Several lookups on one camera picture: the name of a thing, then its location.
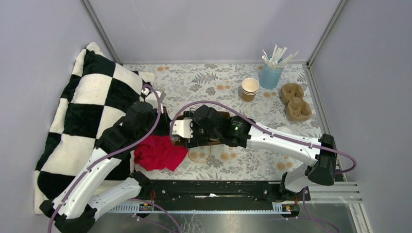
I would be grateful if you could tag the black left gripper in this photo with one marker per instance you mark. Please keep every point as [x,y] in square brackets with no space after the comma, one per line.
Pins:
[166,122]

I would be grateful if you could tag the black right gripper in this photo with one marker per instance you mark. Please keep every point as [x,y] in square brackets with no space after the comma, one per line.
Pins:
[196,141]

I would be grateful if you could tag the green paper bag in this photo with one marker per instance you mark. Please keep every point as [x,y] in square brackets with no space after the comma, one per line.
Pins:
[178,141]

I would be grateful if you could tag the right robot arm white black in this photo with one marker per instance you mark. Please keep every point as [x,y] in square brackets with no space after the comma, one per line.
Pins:
[317,155]

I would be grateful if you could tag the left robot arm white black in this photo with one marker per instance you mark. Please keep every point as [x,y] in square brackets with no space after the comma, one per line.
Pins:
[74,203]

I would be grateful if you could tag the red cloth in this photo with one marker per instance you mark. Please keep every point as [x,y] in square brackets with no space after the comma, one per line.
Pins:
[158,152]

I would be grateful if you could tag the stack of paper cups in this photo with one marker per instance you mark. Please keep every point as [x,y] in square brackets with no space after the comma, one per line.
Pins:
[249,88]

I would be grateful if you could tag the stack of white lids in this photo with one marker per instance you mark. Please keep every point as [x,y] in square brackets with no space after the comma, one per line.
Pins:
[284,129]

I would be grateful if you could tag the black white checkered pillow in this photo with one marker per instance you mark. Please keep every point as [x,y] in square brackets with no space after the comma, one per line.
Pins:
[97,95]

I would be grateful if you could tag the blue cup holder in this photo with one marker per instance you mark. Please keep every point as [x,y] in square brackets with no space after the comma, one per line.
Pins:
[269,77]

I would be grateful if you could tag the floral table mat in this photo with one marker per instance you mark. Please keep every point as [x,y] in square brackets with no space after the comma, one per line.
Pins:
[185,83]

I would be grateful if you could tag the white wrapped straws bundle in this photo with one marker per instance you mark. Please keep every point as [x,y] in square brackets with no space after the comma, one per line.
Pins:
[276,60]

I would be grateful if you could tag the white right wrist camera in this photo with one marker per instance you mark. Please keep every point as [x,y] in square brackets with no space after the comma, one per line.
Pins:
[183,128]

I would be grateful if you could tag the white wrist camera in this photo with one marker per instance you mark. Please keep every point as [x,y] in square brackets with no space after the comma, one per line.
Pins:
[183,128]
[149,97]

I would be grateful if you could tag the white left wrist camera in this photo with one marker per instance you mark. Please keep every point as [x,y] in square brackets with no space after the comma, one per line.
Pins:
[149,97]

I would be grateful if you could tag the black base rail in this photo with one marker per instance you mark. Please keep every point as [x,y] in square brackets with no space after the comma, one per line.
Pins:
[186,195]

